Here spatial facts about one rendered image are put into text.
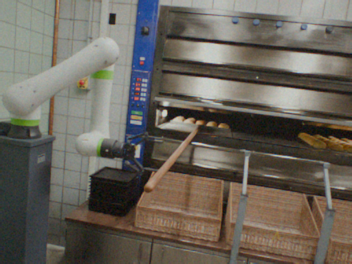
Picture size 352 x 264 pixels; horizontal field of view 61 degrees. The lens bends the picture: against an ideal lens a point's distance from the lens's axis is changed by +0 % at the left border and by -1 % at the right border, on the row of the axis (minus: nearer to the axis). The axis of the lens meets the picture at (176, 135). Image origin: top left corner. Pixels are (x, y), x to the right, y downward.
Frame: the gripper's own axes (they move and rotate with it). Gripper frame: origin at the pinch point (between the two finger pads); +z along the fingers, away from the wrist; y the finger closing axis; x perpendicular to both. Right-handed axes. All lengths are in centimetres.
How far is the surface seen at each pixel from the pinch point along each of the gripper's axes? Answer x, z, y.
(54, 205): -100, -107, 82
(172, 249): -46, 6, 70
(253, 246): -51, 56, 60
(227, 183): -102, 36, 38
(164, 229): -50, -1, 59
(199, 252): -46, 23, 68
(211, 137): -100, 19, 3
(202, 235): -51, 24, 59
